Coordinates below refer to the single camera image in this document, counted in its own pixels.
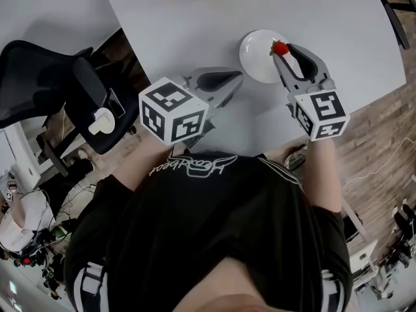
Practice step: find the person's black shirt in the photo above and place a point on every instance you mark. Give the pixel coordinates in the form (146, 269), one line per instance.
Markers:
(211, 232)

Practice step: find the white plastic holder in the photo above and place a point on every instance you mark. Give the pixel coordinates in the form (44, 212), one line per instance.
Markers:
(102, 122)

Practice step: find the black smartphone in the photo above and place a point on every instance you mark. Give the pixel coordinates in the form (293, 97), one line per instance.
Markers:
(117, 106)

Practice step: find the person's right forearm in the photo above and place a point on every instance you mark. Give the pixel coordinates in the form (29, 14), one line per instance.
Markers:
(323, 174)

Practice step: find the small red object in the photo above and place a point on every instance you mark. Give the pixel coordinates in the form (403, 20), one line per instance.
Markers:
(280, 47)

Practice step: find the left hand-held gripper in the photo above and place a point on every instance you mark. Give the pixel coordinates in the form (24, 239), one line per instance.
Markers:
(169, 112)

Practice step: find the person's right grey shoe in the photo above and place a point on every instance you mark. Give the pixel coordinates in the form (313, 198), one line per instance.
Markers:
(294, 158)

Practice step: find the white desk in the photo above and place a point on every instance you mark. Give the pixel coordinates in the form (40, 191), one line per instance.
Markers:
(27, 171)

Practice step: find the black mesh office chair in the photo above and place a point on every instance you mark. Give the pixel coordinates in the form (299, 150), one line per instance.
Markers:
(32, 83)

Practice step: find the light grey table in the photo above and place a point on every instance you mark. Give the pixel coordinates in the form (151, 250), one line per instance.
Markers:
(195, 37)

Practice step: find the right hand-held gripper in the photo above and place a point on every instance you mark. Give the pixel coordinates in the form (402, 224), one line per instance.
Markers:
(325, 109)

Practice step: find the person's neck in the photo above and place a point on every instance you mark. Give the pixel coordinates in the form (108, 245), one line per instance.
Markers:
(227, 288)

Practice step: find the person's left forearm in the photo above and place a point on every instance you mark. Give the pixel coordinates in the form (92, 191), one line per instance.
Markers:
(139, 167)

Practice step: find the white round plate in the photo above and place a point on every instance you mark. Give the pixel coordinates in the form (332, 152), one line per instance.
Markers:
(256, 60)

